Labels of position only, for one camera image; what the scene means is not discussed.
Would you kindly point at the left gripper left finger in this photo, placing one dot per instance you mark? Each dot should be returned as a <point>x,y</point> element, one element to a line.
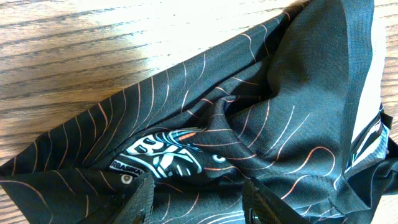
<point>132,204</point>

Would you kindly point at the black orange patterned jersey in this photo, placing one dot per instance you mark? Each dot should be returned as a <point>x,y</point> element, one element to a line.
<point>293,102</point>

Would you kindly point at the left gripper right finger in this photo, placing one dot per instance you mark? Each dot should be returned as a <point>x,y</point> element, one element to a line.
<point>261,206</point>

